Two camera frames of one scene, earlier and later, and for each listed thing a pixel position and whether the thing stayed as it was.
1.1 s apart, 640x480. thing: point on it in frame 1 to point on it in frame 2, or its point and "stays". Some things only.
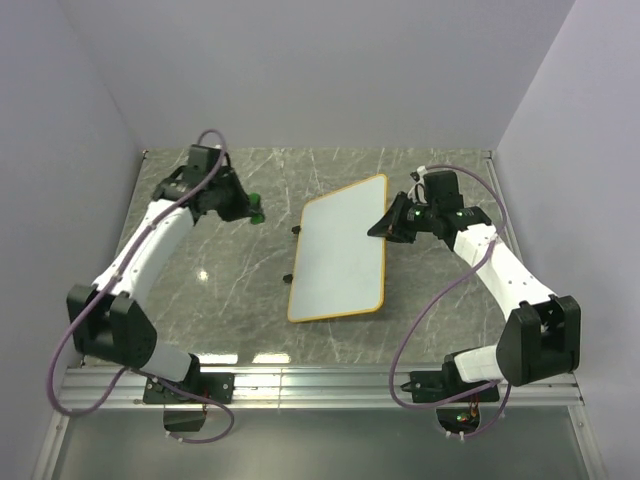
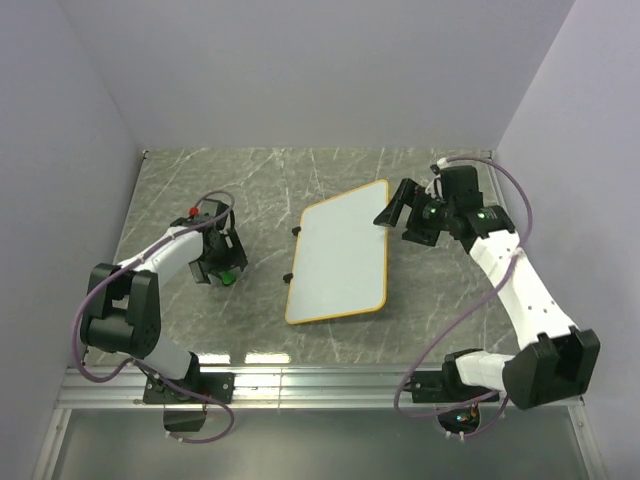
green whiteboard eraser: (257, 217) to (228, 276)
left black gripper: (241, 210) to (233, 255)
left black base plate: (216, 386) stays
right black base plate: (433, 386) stays
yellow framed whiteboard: (338, 268) stays
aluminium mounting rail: (102, 389) stays
